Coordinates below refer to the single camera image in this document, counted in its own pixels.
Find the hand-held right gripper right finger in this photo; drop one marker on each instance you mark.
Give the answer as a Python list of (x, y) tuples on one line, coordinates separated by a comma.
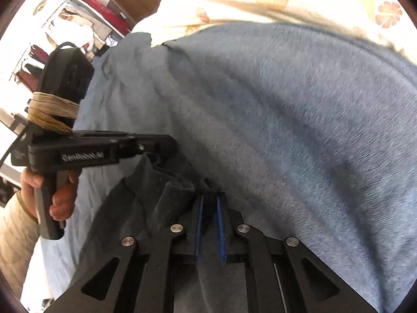
[(221, 228)]

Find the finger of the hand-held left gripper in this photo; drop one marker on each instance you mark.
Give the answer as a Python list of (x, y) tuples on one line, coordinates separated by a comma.
[(156, 145)]

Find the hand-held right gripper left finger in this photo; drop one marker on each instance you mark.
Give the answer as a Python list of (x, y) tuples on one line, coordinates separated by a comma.
[(198, 228)]

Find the black knit sweater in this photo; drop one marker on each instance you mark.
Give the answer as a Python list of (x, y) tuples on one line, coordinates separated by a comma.
[(153, 195)]

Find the person's left hand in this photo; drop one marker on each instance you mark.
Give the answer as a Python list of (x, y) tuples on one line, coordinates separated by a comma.
[(62, 200)]

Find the clutter pile behind bed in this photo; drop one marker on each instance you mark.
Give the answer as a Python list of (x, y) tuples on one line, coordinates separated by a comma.
[(84, 22)]

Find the grey box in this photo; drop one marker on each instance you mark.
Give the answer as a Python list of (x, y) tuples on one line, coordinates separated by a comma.
[(11, 120)]

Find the blue blanket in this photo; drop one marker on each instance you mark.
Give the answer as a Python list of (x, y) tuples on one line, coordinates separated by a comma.
[(277, 120)]

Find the cream printed quilt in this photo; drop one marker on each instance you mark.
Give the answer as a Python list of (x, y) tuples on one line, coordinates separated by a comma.
[(228, 0)]

